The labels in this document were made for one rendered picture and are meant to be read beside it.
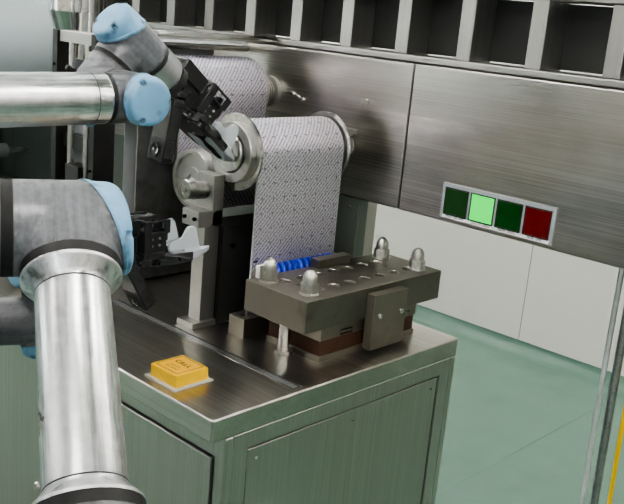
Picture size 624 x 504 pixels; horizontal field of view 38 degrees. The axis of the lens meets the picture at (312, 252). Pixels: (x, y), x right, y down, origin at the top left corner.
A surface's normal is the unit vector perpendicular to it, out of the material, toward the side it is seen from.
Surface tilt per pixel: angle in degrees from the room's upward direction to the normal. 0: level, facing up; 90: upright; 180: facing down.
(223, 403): 0
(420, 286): 90
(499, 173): 90
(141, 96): 90
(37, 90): 65
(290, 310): 90
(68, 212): 39
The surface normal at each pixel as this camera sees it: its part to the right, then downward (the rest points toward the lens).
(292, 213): 0.72, 0.24
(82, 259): 0.47, 0.15
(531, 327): -0.69, 0.13
